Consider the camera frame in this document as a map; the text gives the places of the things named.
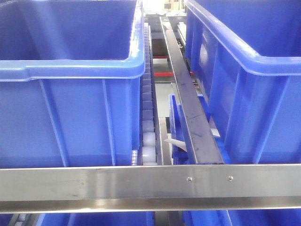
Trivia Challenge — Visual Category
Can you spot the blue bin lower level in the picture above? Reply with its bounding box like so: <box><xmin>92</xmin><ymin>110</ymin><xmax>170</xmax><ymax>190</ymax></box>
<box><xmin>169</xmin><ymin>94</ymin><xmax>231</xmax><ymax>165</ymax></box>

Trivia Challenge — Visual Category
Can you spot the large blue bin right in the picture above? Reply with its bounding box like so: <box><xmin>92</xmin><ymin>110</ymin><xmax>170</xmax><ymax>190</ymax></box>
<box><xmin>185</xmin><ymin>0</ymin><xmax>301</xmax><ymax>163</ymax></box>

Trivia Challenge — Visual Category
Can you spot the steel divider rail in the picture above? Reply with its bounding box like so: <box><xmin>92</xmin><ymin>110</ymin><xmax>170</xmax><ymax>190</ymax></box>
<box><xmin>160</xmin><ymin>16</ymin><xmax>224</xmax><ymax>164</ymax></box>

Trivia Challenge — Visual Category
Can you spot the large blue bin left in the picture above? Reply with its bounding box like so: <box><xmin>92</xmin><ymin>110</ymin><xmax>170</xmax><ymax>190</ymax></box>
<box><xmin>0</xmin><ymin>0</ymin><xmax>146</xmax><ymax>168</ymax></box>

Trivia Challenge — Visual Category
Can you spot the white roller track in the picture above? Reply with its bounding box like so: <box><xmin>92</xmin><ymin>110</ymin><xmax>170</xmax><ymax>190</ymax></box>
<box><xmin>132</xmin><ymin>23</ymin><xmax>157</xmax><ymax>166</ymax></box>

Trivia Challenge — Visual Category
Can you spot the steel shelf front rail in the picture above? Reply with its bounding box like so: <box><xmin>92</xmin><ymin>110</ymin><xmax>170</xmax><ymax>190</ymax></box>
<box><xmin>0</xmin><ymin>164</ymin><xmax>301</xmax><ymax>213</ymax></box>

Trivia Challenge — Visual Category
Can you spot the large blue bin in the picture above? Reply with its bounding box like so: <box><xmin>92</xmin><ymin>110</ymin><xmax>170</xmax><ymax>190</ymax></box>
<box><xmin>185</xmin><ymin>0</ymin><xmax>301</xmax><ymax>163</ymax></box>
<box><xmin>0</xmin><ymin>0</ymin><xmax>146</xmax><ymax>168</ymax></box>

